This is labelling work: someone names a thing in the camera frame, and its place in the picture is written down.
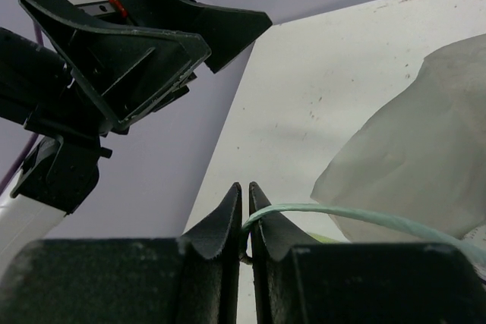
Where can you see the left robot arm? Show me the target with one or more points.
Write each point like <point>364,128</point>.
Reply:
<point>110,64</point>

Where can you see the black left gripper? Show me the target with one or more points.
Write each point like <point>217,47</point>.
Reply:
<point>102,35</point>

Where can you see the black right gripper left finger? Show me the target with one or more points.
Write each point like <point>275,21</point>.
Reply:
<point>188,279</point>

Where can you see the decorated paper bag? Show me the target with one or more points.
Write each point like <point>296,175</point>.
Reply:
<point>415,171</point>

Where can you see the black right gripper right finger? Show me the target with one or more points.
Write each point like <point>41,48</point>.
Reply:
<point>300,280</point>

